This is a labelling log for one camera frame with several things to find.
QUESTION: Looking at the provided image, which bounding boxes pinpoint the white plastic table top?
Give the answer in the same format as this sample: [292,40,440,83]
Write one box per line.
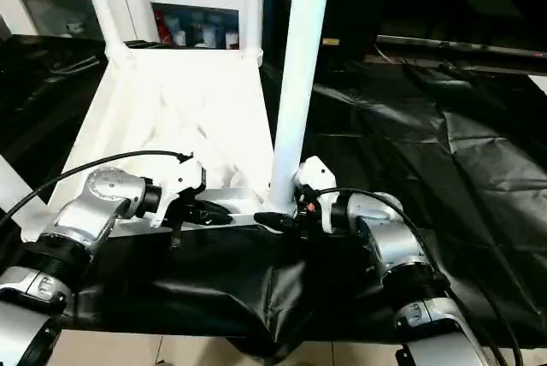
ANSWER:
[19,45,300,243]

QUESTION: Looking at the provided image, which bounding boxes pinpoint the black plastic mat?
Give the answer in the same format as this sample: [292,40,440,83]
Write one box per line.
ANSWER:
[0,34,547,354]

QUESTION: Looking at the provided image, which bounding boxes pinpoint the black metal rod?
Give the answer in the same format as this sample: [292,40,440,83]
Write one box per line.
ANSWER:
[376,34,547,62]

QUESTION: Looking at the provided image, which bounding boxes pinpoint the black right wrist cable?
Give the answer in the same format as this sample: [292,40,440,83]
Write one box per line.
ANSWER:
[308,186,524,358]

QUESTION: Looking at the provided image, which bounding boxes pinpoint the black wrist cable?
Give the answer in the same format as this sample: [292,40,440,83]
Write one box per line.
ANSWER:
[308,186,524,358]
[0,151,194,230]

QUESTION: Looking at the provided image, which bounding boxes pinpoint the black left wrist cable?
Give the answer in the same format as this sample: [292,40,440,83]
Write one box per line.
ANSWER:
[0,151,194,230]

